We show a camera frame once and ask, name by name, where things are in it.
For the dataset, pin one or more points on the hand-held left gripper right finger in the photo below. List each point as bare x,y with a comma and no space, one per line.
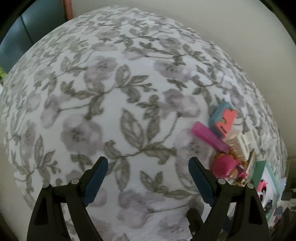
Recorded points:
202,183

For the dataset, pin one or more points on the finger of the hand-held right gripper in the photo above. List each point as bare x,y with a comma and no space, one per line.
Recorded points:
194,220

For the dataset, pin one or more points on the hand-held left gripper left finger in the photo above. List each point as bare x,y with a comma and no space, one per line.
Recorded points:
94,183

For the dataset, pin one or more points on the pink toy dog figure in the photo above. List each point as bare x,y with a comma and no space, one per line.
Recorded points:
224,164

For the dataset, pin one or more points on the magenta plastic bar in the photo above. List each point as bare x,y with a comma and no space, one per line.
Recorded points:
209,136

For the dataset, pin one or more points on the teal rimmed white tray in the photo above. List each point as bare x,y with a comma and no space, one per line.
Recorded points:
257,171

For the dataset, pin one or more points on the white hair claw clip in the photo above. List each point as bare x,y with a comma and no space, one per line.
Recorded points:
244,141

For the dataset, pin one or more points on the pink smartwatch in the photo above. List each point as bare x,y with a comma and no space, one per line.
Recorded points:
263,184

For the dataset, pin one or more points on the blue pink eraser black print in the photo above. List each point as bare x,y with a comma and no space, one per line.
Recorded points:
223,118

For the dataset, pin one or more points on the black toy car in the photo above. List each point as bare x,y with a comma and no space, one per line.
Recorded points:
269,205

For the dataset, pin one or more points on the dark cabinet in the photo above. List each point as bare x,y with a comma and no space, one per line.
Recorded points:
34,25

